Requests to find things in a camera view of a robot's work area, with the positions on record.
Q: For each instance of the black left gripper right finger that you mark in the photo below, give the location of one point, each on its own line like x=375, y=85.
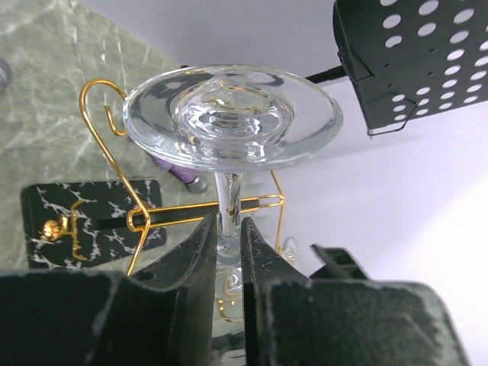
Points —
x=291, y=319

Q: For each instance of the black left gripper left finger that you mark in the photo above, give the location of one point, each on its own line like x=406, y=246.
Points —
x=161, y=315

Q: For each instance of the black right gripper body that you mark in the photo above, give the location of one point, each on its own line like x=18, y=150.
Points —
x=338, y=265

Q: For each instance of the gold wine glass rack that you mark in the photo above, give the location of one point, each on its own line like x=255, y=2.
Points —
x=142, y=219

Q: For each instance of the black marble rack base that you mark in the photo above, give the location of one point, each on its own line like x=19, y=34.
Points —
x=77, y=224

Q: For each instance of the purple glitter microphone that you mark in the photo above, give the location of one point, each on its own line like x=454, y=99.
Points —
x=193, y=181

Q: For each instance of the black music stand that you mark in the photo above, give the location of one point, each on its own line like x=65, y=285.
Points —
x=410, y=59

